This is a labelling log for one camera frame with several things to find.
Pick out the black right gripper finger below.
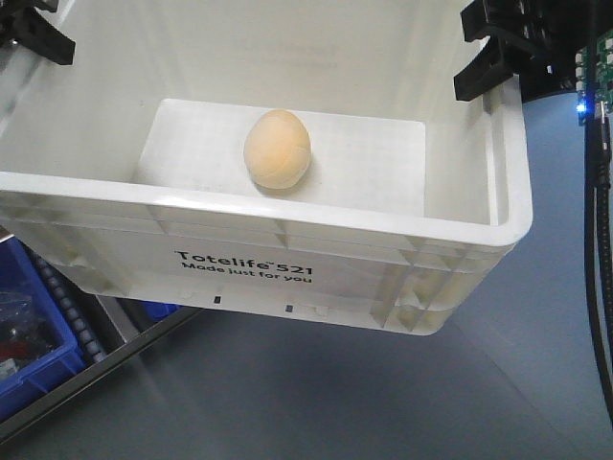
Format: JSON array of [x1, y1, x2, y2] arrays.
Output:
[[460, 0, 525, 42], [453, 40, 522, 101]]

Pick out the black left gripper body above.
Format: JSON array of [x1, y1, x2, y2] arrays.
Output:
[[1, 0, 60, 48]]

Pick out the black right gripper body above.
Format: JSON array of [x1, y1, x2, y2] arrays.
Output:
[[484, 1, 612, 102]]

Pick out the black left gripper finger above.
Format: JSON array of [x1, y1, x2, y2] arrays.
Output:
[[13, 7, 76, 65]]

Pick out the white plastic Totelife tote box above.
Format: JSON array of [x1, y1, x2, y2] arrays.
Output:
[[1, 1, 533, 335]]

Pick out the cream round plush toy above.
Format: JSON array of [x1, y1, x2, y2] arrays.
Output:
[[243, 109, 312, 190]]

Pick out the green circuit board with LED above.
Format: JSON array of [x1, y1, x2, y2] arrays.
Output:
[[575, 30, 613, 126]]

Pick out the blue parts bin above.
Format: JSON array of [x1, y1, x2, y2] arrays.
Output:
[[1, 238, 85, 421]]

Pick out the black cables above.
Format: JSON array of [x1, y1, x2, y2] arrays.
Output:
[[581, 0, 613, 432]]

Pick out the metal shelf rail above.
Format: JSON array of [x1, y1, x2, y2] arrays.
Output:
[[1, 243, 197, 443]]

